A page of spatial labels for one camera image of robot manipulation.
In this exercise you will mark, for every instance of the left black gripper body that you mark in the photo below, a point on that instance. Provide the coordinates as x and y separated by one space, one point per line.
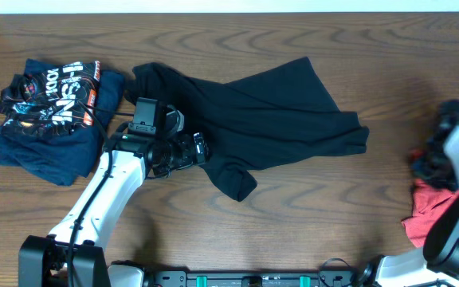
174 156

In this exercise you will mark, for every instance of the black t-shirt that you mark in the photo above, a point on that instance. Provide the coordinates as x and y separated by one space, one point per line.
281 116

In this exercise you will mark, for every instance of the red t-shirt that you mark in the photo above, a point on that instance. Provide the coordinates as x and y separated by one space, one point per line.
424 215

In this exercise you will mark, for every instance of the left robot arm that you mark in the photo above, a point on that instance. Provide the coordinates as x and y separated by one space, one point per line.
72 254

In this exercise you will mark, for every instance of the folded navy blue shirt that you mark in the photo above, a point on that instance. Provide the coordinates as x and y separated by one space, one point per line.
61 159

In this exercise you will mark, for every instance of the folded black printed shirt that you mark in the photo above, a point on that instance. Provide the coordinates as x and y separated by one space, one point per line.
55 102

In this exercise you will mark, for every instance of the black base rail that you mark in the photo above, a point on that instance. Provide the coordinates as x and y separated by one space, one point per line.
323 278

